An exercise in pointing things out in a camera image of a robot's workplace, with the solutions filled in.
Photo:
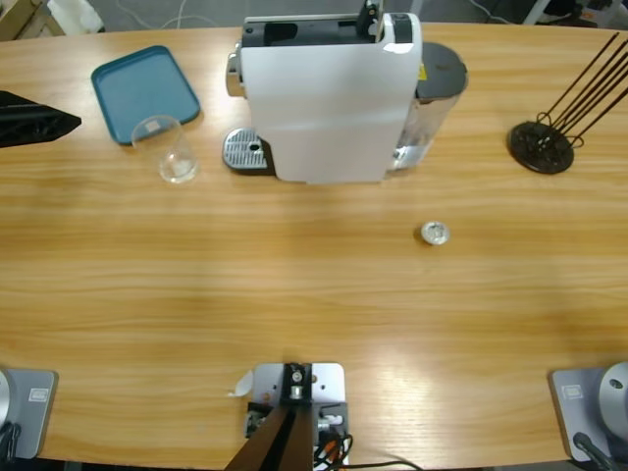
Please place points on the black capsule holder with rods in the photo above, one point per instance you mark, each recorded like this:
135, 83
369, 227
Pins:
530, 157

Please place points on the red coffee capsule silver foil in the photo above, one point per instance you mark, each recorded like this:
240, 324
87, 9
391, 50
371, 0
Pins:
435, 233

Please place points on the white tape scrap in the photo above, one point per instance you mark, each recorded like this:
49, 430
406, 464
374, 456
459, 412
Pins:
244, 385

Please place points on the white mount block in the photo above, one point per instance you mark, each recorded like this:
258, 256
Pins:
329, 380

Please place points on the black clamp with connectors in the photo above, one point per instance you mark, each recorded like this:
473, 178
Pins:
338, 408

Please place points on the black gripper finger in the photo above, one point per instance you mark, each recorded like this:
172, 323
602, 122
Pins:
24, 130
19, 105

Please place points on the white furniture leg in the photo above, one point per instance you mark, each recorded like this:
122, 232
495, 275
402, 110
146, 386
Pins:
536, 12

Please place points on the white foam block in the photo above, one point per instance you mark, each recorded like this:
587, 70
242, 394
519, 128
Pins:
78, 15

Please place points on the white table leg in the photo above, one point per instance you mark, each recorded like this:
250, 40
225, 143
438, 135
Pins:
417, 6

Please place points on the clear glass cup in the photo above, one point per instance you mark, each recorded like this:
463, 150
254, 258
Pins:
176, 164

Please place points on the clear water tank black lid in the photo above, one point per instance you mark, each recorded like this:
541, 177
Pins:
441, 68

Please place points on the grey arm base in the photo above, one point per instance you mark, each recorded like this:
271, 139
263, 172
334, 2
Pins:
579, 407
34, 407

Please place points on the white capsule coffee machine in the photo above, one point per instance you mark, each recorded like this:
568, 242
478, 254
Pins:
324, 113

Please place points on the teal plastic tray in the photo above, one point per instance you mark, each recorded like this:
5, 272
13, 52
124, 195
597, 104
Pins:
142, 88

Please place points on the cardboard box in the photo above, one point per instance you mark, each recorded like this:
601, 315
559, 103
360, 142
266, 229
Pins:
15, 17

